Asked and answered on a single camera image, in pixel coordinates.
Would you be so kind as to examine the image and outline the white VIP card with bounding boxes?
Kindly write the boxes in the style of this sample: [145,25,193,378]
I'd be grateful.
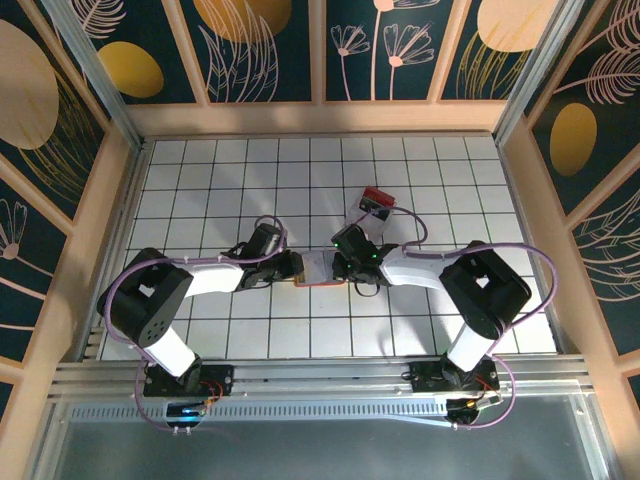
[302,251,335,284]
[352,212,391,240]

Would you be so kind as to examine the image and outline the orange plastic card tray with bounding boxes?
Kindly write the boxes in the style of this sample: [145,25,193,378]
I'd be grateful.
[293,249,347,290]

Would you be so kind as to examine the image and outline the clear acrylic card holder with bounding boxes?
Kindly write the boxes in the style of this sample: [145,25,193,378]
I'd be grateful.
[346,185,397,241]

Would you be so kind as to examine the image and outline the white gridded table board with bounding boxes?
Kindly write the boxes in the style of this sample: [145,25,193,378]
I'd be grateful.
[99,137,559,361]

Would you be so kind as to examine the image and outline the grey metal panel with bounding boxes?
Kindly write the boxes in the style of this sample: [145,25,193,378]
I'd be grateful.
[29,399,616,480]

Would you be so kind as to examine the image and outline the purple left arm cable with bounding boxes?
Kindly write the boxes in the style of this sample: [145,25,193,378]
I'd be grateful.
[102,214,289,435]

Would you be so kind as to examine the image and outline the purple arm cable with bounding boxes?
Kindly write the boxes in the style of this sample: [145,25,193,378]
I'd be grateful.
[347,207,557,431]
[102,214,289,435]

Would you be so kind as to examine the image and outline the aluminium mounting rail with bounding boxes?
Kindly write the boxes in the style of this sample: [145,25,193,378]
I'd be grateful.
[49,355,589,401]

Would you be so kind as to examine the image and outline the aluminium back rail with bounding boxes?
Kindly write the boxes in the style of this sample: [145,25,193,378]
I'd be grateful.
[142,130,499,141]

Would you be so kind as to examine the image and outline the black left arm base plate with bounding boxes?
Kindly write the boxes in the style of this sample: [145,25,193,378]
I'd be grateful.
[143,363,236,399]

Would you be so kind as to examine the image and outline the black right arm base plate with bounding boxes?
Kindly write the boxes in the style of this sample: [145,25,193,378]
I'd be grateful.
[408,360,501,396]

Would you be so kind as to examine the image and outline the aluminium side rail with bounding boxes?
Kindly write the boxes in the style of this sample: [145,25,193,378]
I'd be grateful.
[79,142,151,362]
[497,139,571,354]

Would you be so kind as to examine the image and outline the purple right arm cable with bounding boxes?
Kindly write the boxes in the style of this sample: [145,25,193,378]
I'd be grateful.
[347,207,557,431]

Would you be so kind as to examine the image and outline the slotted grey cable duct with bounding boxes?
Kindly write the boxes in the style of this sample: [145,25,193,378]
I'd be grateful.
[69,402,451,422]

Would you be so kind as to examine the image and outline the aluminium corner post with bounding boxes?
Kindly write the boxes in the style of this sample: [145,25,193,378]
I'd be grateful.
[39,0,146,151]
[492,0,589,146]

